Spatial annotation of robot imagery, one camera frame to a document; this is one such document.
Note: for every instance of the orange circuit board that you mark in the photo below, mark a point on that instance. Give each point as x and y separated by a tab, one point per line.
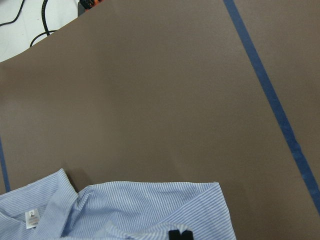
89	4

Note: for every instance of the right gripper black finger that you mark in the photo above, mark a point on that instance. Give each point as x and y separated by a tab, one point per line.
177	235

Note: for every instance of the light blue striped shirt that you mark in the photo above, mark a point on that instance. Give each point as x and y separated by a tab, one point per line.
51	209

